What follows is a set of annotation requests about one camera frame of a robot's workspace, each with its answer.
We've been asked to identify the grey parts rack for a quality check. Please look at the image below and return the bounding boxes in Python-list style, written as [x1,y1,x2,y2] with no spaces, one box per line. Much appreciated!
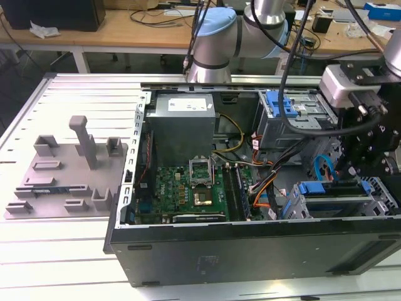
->
[3,115,130,222]

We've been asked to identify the green RAM stick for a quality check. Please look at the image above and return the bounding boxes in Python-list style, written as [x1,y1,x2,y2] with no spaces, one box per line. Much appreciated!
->
[31,187,69,196]
[234,166,253,220]

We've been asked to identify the metal socket cover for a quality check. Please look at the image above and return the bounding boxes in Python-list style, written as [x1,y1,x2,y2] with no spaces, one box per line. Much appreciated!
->
[189,158,216,189]

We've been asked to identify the red yellow power wire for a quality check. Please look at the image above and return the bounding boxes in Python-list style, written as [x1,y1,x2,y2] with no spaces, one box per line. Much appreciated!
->
[325,162,341,182]

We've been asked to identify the black sleeved wire bundle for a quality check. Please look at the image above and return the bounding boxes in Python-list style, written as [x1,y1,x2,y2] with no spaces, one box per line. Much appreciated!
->
[268,137,314,176]

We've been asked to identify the black camera bracket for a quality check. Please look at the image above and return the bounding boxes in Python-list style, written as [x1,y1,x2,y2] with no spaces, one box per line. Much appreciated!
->
[340,58,401,93]

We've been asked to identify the grey power supply unit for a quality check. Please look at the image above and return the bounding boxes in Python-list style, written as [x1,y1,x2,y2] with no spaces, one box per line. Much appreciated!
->
[144,93,220,167]

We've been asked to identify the clear plastic bags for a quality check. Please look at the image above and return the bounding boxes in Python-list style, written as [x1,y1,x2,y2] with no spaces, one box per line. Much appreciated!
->
[346,18,392,40]

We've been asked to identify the hard disk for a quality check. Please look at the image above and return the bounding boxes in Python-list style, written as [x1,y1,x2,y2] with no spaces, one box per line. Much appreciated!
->
[298,178,375,210]

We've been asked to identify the wooden desk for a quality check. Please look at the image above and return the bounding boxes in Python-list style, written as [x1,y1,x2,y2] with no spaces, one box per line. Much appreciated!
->
[283,9,401,76]
[0,6,251,75]

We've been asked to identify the metal locking lever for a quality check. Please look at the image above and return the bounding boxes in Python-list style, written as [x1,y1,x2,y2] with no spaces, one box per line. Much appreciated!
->
[211,153,218,189]

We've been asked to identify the black camera cable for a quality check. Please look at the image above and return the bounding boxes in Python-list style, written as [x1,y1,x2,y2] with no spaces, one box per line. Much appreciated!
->
[343,0,389,56]
[279,0,388,138]

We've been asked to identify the black graphics card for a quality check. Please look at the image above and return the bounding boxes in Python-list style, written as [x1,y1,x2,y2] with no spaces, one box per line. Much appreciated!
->
[162,213,227,224]

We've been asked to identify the orange wire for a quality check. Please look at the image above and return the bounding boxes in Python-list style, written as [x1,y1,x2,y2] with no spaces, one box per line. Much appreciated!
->
[250,169,278,209]

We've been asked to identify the grey drive cage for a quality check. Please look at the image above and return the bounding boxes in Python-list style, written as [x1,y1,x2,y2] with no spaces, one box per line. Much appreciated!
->
[255,89,341,151]

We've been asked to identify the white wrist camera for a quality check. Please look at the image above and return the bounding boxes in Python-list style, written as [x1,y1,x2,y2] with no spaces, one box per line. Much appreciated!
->
[319,64,357,108]

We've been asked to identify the green motherboard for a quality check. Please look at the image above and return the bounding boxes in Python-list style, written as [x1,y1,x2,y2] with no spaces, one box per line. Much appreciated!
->
[134,162,261,225]

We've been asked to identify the blue plastic latch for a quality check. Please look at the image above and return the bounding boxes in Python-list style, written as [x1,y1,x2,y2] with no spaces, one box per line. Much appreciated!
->
[266,90,299,119]

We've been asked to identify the CPU socket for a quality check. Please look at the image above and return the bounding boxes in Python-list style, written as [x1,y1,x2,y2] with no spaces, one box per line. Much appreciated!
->
[192,186,217,208]

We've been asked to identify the black computer box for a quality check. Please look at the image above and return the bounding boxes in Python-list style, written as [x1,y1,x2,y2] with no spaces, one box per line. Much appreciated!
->
[1,0,107,33]

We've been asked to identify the blue cardboard box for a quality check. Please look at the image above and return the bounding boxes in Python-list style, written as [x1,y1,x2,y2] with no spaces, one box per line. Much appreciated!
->
[363,1,401,22]

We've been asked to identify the small black cube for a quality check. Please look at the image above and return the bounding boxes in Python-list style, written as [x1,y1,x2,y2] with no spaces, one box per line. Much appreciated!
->
[311,14,333,34]

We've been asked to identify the black PC case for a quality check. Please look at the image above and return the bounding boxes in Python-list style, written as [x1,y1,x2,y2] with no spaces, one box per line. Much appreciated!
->
[103,75,401,288]

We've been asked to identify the yellow black wire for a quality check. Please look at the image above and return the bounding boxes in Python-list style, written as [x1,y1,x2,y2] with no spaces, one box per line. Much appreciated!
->
[212,113,246,155]

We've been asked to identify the blue data wire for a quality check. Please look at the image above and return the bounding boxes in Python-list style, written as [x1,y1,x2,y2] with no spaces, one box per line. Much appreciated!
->
[312,154,341,182]

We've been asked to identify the black RAM slot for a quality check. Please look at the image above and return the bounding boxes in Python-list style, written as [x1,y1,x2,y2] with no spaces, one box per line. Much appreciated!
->
[222,165,244,221]

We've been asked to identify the crumpled clear plastic bag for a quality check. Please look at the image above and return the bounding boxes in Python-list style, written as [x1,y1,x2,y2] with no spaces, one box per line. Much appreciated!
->
[29,19,61,40]

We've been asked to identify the flat grey box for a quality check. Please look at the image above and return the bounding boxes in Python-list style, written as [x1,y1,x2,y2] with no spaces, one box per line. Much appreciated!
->
[331,8,370,23]

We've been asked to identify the grey metal disk bay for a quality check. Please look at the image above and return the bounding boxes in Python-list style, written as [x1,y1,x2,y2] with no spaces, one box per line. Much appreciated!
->
[280,180,393,220]

